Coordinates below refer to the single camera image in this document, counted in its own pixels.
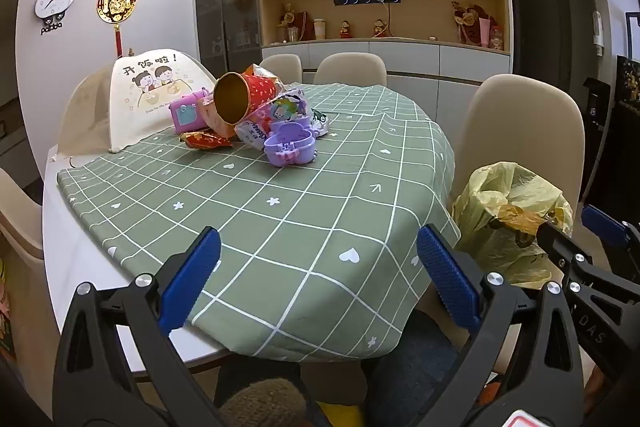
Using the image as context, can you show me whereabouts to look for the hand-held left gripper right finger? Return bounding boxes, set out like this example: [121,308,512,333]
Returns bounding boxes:
[416,223,586,427]

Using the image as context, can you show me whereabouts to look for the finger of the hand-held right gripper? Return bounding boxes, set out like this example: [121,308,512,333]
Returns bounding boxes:
[581,204,640,253]
[536,219,640,297]

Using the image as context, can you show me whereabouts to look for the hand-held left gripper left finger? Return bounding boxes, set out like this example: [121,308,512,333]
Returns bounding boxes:
[52,227,226,427]

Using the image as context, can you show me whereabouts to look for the yellow plastic bin bag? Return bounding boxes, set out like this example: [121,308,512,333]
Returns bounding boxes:
[451,161,574,290]

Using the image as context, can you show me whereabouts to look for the red gold snack packet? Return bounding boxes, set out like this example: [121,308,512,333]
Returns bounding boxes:
[181,131,233,150]

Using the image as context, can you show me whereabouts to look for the person's leg in jeans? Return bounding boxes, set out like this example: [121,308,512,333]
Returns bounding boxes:
[365,309,476,427]

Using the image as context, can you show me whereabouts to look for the green checked tablecloth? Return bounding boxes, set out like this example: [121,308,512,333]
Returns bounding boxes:
[56,82,462,363]

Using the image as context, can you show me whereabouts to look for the black tall appliance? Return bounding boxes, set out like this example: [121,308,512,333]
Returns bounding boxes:
[582,77,613,145]

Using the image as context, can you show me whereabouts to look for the beige dining chair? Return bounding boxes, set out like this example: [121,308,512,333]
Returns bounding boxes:
[0,167,46,263]
[452,74,586,228]
[259,54,303,85]
[314,53,388,88]

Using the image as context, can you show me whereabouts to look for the dark cabinet gold pattern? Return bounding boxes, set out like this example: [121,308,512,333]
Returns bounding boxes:
[615,54,640,148]

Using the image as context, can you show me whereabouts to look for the brown fuzzy cushion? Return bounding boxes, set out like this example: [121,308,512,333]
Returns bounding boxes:
[220,377,308,427]

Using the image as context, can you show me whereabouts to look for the white pink snack packet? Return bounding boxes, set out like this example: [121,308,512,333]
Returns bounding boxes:
[234,114,273,152]

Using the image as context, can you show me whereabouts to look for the pink toy case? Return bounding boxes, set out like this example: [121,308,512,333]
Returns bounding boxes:
[169,88,213,135]

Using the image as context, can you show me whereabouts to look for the orange snack packet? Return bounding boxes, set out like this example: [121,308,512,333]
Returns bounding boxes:
[197,99,236,138]

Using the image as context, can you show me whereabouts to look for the purple toy case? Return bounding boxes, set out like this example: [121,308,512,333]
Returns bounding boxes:
[263,114,318,166]

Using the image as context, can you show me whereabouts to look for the red paper cup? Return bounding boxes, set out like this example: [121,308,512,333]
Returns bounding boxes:
[213,72,281,138]

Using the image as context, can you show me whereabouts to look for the cartoon print food cover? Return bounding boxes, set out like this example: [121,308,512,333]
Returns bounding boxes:
[47,48,218,162]

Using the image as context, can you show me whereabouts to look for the colourful cartoon snack packet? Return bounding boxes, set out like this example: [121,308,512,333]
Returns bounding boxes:
[269,88,315,130]

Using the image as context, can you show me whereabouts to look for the green white snack packet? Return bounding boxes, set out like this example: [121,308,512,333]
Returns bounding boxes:
[306,107,331,138]

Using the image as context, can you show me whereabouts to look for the crinkled foil wrapper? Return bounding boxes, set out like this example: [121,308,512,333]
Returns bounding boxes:
[247,63,288,90]

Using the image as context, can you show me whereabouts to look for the white lower cabinet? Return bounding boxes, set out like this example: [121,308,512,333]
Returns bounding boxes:
[260,39,513,118]

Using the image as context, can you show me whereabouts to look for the flower bouquet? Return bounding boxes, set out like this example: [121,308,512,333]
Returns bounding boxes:
[450,0,493,45]

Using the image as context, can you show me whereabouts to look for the gold flower figurine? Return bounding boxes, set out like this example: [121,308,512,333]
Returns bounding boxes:
[279,3,297,44]

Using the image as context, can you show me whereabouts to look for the red gold hanging ornament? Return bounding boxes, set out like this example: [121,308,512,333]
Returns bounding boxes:
[96,0,138,58]

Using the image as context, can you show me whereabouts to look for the white wall intercom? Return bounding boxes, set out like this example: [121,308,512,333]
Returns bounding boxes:
[592,11,605,58]

